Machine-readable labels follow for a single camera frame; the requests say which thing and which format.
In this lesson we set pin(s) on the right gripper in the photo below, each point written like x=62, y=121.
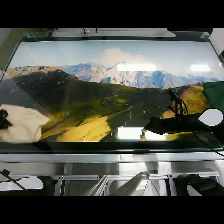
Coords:
x=156, y=125

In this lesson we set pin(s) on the cream white T-shirt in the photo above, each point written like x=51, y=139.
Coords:
x=23, y=125

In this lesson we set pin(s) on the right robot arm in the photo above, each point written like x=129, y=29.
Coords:
x=186, y=124

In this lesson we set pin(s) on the green garment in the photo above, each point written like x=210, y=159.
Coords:
x=215, y=95

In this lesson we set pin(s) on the silver frame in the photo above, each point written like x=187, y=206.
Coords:
x=113, y=173

